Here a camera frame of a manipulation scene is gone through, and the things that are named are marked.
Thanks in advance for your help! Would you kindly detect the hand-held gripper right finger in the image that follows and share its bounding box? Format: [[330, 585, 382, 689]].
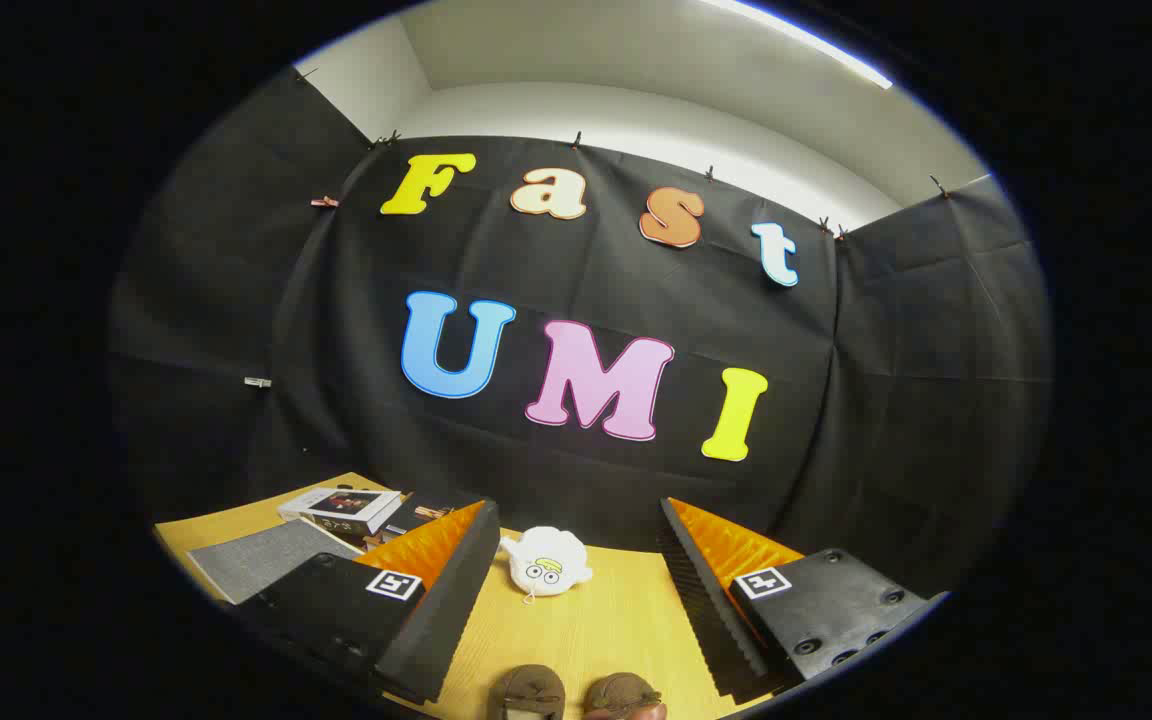
[[658, 497, 949, 704]]

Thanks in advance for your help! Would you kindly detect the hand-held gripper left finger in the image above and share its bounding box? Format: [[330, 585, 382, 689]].
[[236, 498, 502, 706]]

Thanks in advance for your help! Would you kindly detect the brown fuzzy shoe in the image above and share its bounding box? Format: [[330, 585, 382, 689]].
[[583, 672, 668, 720], [489, 664, 568, 720]]

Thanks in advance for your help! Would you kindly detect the grey fabric storage box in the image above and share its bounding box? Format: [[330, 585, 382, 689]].
[[186, 518, 365, 604]]

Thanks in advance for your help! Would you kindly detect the white plush toy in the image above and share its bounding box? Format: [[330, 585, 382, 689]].
[[499, 525, 594, 604]]

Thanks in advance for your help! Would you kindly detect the white cover book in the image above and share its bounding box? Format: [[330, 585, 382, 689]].
[[277, 486, 403, 537]]

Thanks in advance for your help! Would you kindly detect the black backdrop cloth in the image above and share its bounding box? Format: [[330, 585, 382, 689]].
[[106, 65, 1055, 611]]

